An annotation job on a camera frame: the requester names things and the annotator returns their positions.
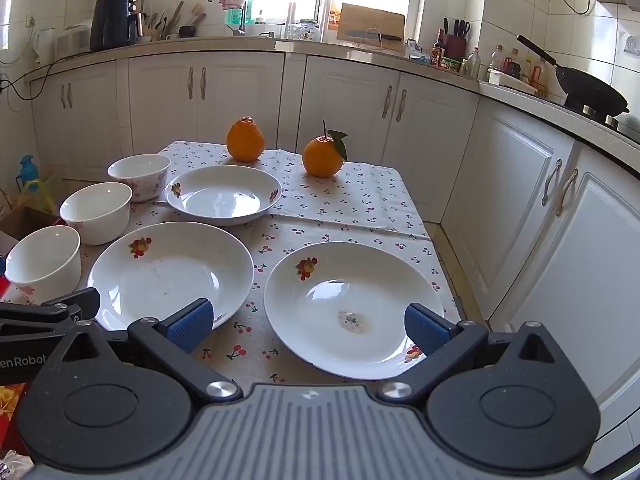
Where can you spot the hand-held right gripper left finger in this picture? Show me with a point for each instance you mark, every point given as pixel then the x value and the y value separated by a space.
pixel 192 324

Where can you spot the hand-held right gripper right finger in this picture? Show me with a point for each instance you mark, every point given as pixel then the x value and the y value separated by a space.
pixel 424 329

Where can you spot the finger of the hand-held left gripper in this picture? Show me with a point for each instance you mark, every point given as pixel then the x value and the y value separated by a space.
pixel 60 307

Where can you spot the white pink flower bowl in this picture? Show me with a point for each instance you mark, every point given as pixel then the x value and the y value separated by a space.
pixel 140 175
pixel 45 265
pixel 97 215

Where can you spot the white fruit print plate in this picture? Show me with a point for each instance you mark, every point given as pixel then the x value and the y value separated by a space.
pixel 340 285
pixel 220 200
pixel 165 275

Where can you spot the red patterned packaging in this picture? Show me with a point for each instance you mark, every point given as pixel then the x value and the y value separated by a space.
pixel 10 410

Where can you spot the yellow plastic bag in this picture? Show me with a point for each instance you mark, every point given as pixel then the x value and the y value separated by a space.
pixel 45 195

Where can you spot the blue thermos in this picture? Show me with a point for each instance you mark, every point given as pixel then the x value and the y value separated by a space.
pixel 27 172

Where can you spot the bumpy orange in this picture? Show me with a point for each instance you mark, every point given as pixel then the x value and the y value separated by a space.
pixel 245 140

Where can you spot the orange with leaf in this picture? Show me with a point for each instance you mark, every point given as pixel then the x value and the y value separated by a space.
pixel 322 157

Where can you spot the white kitchen cabinets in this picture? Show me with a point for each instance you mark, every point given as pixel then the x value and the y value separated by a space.
pixel 240 110

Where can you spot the white electric kettle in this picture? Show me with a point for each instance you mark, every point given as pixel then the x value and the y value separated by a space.
pixel 44 47

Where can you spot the white plastic tray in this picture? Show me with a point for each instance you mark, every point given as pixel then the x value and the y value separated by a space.
pixel 510 82

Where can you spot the white countertop appliance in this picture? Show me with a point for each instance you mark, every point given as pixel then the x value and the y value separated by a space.
pixel 72 40

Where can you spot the clear glass bottle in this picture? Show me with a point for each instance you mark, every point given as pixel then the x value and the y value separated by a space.
pixel 474 65

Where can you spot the red label bottle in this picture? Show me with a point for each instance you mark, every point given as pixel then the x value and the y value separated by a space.
pixel 539 77

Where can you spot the dark sauce bottle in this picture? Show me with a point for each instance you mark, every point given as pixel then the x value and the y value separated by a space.
pixel 438 52

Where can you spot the clear seasoning bottle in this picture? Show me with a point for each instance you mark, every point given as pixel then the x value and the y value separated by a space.
pixel 495 59

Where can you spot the dark red knife block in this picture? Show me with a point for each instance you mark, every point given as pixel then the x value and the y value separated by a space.
pixel 455 47

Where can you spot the beige kitchen countertop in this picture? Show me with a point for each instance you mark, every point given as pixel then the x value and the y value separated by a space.
pixel 225 41

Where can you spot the gas stove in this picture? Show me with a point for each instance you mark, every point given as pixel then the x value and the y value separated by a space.
pixel 625 125

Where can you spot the black air fryer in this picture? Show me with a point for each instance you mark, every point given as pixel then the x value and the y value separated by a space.
pixel 112 22

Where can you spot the black wok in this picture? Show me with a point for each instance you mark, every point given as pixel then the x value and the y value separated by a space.
pixel 590 90

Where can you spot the small black pot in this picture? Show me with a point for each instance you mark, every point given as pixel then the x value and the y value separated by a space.
pixel 186 31

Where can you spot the kitchen utensil holder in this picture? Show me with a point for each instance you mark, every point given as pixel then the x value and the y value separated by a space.
pixel 155 30

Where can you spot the kitchen knife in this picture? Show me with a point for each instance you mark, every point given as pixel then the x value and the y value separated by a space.
pixel 375 36

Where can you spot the metal kitchen faucet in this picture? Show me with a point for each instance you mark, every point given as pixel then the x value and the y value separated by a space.
pixel 242 20

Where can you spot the wooden spatula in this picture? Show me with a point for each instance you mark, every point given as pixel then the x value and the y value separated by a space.
pixel 198 14

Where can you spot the clear glass cups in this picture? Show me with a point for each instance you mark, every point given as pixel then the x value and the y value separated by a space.
pixel 302 31

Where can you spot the wooden cutting board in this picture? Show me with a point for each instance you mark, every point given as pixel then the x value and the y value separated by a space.
pixel 370 17

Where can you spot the green dish soap bottle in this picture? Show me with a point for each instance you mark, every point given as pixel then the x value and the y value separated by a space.
pixel 248 7

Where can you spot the wall sticker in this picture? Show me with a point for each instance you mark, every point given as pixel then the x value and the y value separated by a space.
pixel 631 45

